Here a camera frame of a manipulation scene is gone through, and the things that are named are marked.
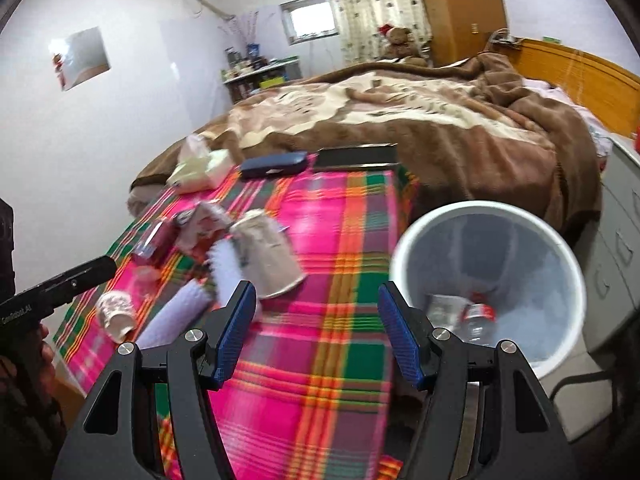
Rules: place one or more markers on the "white plastic bin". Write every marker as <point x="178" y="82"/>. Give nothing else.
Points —
<point x="540" y="270"/>

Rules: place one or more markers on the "shiny wall poster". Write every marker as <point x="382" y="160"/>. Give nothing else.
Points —
<point x="82" y="57"/>

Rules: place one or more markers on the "dried branch decoration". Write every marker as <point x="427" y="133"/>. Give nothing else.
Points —
<point x="240" y="27"/>

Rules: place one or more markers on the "brown patterned blanket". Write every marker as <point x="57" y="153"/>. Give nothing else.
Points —
<point x="475" y="150"/>

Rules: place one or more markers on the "red and white drink carton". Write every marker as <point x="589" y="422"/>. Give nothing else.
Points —
<point x="202" y="230"/>

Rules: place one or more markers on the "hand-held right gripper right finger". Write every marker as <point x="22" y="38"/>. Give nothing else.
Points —
<point x="400" y="330"/>

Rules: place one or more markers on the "clear plastic bag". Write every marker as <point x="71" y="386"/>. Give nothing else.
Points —
<point x="147" y="282"/>

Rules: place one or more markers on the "tissue pack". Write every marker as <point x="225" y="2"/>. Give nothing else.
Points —
<point x="200" y="170"/>

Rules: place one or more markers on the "white foam net sleeve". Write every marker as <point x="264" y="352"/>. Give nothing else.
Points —
<point x="172" y="317"/>
<point x="225" y="270"/>

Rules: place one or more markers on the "person's left hand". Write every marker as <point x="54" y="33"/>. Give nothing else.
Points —
<point x="41" y="342"/>

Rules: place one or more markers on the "wooden headboard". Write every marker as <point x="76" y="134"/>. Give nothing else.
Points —
<point x="575" y="80"/>

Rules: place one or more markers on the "crumpled silver wrapper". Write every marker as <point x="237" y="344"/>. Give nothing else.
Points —
<point x="442" y="310"/>

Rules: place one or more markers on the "brown teddy bear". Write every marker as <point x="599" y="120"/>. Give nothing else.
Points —
<point x="400" y="42"/>

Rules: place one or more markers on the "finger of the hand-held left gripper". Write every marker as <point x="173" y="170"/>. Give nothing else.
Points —
<point x="75" y="280"/>

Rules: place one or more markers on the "cluttered white shelf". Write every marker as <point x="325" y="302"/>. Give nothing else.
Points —
<point x="260" y="75"/>

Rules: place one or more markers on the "black smartphone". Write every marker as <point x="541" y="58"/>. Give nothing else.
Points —
<point x="355" y="156"/>

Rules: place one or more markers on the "pink bed sheet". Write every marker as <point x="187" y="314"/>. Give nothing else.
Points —
<point x="565" y="97"/>

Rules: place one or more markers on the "wooden wardrobe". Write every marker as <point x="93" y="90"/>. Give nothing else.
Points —
<point x="460" y="5"/>

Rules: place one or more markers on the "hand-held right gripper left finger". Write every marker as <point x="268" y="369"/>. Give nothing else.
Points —
<point x="235" y="330"/>

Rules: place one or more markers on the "patterned curtain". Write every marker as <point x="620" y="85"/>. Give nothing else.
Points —
<point x="375" y="5"/>

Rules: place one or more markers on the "grey drawer cabinet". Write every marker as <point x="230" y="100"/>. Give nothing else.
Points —
<point x="617" y="240"/>

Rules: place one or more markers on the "clear plastic bottle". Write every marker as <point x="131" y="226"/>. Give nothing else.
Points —
<point x="477" y="320"/>

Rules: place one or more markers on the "plaid cloth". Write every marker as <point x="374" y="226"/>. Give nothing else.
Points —
<point x="325" y="270"/>

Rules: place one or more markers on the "dark blue glasses case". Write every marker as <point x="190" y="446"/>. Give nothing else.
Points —
<point x="272" y="165"/>

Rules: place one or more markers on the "small window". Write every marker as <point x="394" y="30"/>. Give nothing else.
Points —
<point x="310" y="20"/>

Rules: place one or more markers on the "small patterned paper cup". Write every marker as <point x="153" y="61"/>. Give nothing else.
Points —
<point x="115" y="315"/>

